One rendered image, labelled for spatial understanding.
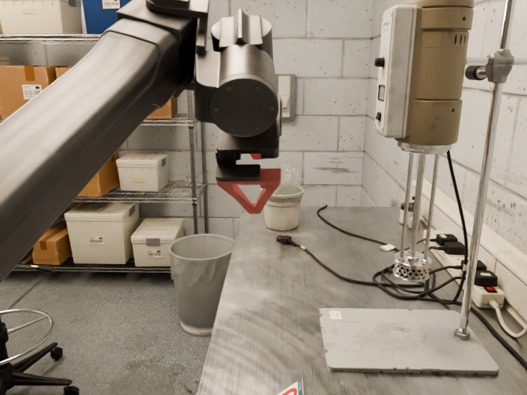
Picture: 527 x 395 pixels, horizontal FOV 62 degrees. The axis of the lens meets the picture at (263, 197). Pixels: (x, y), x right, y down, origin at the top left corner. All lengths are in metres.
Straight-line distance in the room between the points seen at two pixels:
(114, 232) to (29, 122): 2.41
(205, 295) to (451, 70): 1.65
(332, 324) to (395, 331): 0.12
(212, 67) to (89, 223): 2.40
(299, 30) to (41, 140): 2.54
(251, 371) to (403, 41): 0.60
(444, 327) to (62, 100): 0.84
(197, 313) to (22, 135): 1.95
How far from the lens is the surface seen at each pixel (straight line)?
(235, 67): 0.37
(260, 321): 0.96
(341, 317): 0.97
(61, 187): 0.29
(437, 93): 0.75
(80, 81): 0.35
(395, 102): 0.74
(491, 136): 0.84
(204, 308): 2.18
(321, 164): 2.86
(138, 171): 2.65
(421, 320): 1.00
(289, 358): 0.86
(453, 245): 1.27
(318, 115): 2.81
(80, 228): 2.78
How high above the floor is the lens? 1.26
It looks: 16 degrees down
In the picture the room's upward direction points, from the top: straight up
